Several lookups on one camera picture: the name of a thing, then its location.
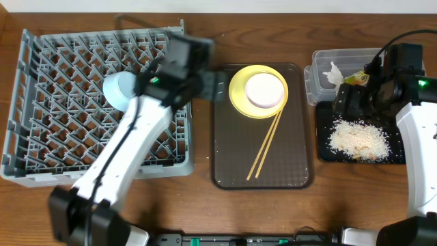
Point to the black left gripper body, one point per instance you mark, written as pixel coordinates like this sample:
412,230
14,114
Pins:
212,86

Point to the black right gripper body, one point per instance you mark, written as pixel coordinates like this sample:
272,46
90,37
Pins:
363,104

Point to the pile of cooked rice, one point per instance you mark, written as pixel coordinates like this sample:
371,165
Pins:
359,140

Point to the blue bowl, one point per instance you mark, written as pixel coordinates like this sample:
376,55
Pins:
118,89

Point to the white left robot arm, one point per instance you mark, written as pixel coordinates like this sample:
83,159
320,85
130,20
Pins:
88,214

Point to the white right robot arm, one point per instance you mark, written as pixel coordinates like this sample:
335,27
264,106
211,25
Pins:
411,101

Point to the black waste tray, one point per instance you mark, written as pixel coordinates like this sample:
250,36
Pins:
325,123

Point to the grey dishwasher rack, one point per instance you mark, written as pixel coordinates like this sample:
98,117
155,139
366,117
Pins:
59,120

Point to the yellow plate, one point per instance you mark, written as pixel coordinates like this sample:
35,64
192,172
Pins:
239,99

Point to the yellow green snack wrapper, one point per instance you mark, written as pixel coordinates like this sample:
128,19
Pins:
358,78

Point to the crumpled white tissue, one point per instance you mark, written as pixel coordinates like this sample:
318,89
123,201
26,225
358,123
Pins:
335,77

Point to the clear plastic bin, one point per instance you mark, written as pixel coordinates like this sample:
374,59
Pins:
348,61

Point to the upper wooden chopstick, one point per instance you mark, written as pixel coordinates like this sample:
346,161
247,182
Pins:
261,155

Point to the dark brown serving tray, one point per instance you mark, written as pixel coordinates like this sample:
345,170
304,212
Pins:
237,140

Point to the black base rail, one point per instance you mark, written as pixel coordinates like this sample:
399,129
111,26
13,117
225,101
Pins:
306,234

